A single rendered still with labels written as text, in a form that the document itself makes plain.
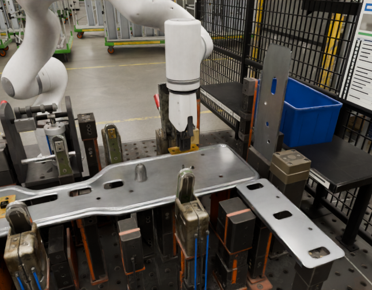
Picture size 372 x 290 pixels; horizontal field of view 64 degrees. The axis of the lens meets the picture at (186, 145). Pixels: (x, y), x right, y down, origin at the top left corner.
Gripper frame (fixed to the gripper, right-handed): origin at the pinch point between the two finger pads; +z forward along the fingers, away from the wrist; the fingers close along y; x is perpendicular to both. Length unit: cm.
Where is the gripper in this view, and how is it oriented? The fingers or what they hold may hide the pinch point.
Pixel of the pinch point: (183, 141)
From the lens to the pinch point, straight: 82.9
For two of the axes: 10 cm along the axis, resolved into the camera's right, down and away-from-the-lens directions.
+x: 9.4, -1.7, 3.1
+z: 0.0, 8.8, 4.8
